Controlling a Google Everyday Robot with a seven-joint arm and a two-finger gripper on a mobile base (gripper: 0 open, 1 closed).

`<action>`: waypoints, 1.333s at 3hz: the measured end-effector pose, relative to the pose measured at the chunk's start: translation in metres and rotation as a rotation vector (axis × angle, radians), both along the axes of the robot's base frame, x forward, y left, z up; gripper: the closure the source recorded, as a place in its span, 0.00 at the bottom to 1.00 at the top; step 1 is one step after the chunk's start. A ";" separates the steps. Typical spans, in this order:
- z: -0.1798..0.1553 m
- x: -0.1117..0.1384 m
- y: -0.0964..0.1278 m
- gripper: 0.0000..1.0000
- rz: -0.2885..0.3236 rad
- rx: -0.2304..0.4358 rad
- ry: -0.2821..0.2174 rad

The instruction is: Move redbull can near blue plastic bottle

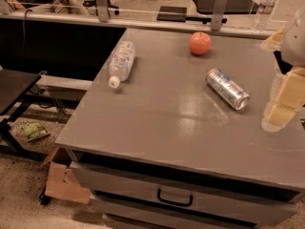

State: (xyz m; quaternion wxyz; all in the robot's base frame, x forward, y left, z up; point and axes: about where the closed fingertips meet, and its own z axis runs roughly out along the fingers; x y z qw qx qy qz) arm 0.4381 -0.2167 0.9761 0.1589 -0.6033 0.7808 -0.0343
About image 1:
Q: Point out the green snack bag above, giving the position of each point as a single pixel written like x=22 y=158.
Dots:
x=34 y=131

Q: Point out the grey metal railing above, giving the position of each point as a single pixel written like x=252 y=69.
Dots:
x=142 y=19

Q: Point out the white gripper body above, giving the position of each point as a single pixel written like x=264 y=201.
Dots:
x=294 y=43

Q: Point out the upright water bottle background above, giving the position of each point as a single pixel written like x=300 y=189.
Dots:
x=263 y=15

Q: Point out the brown cardboard piece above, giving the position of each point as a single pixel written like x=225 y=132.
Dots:
x=61 y=181

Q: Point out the grey top drawer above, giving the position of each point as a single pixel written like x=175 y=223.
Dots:
x=216 y=204

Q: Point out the clear plastic bottle blue label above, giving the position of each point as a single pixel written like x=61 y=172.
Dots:
x=121 y=64

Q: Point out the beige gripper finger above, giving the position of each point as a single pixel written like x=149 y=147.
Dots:
x=273 y=43
x=287 y=97

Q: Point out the grey drawer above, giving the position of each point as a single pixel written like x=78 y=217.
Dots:
x=216 y=204
x=159 y=215

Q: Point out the black side table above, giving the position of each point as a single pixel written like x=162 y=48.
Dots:
x=13 y=88

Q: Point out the silver redbull can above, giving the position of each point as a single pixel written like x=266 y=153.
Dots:
x=233 y=94

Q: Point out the black flat base plate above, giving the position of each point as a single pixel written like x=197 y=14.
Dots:
x=173 y=14

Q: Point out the black drawer handle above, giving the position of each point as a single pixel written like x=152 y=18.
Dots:
x=174 y=199

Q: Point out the red apple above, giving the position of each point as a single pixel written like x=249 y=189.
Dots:
x=200 y=43

